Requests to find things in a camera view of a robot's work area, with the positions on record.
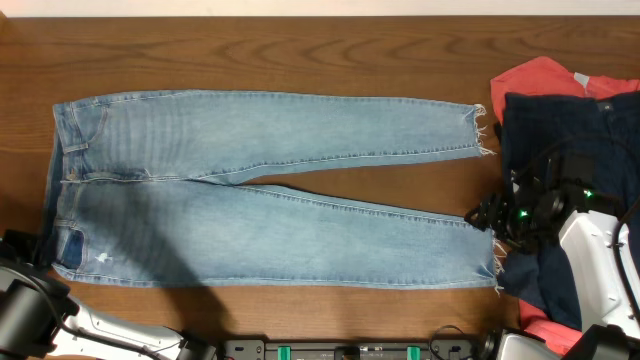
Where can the light blue denim jeans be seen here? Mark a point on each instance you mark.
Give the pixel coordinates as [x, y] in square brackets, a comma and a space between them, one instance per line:
[160, 189]

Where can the red folded garment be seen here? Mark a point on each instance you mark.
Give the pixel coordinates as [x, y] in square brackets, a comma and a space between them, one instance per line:
[544, 76]

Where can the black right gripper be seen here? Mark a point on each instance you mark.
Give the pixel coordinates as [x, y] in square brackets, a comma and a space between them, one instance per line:
[500, 215]

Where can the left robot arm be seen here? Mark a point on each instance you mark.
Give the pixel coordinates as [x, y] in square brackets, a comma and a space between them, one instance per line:
[39, 318]

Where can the dark navy folded garment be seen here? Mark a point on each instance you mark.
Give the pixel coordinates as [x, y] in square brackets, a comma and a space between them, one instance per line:
[536, 127]

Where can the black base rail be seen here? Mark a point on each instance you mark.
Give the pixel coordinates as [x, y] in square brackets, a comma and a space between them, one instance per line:
[447, 349]

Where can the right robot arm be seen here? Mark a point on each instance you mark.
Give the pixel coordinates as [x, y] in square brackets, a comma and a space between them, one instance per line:
[557, 205]

